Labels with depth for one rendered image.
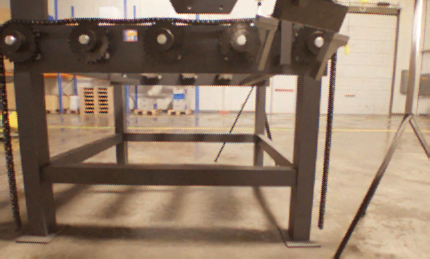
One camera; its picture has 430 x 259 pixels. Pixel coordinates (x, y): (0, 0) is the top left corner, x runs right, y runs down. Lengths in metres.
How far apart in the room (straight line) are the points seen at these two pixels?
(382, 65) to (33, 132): 12.52
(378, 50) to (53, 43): 12.31
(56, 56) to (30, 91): 0.18
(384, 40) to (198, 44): 12.17
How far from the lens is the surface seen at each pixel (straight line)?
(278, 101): 10.32
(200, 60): 0.93
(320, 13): 0.49
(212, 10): 1.00
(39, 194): 1.25
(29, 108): 1.18
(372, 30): 12.61
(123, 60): 1.00
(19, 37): 1.15
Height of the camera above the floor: 0.64
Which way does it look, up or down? 7 degrees down
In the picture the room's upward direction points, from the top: 1 degrees clockwise
